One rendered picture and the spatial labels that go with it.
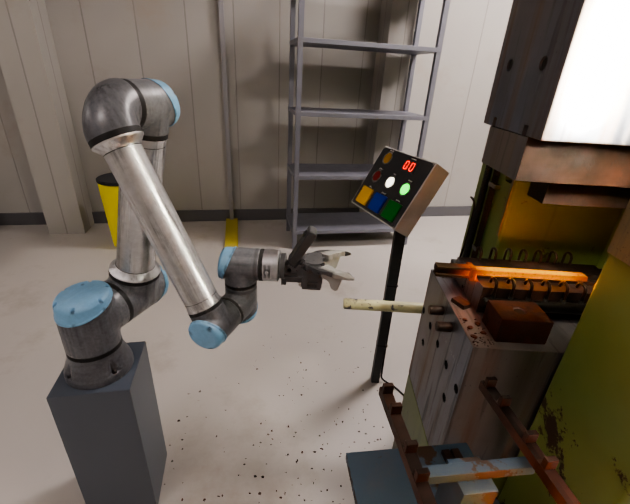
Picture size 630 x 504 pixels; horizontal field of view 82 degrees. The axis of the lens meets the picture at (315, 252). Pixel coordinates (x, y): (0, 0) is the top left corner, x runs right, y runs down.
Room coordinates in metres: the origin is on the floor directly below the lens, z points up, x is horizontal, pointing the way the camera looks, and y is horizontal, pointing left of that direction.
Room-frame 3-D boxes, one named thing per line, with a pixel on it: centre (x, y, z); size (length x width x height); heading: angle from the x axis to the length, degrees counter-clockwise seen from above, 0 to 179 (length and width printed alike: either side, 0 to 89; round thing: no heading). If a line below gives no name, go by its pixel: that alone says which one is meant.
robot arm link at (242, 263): (0.89, 0.20, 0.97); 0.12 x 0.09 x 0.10; 90
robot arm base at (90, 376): (0.86, 0.65, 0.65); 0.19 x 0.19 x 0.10
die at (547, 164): (0.91, -0.65, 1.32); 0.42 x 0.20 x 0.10; 90
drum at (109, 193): (2.99, 1.67, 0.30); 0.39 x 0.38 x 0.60; 13
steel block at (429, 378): (0.86, -0.66, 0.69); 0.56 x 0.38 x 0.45; 90
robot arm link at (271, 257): (0.89, 0.11, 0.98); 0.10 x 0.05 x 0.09; 0
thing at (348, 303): (1.26, -0.35, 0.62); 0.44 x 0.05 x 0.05; 90
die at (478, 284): (0.91, -0.65, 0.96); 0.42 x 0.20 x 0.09; 90
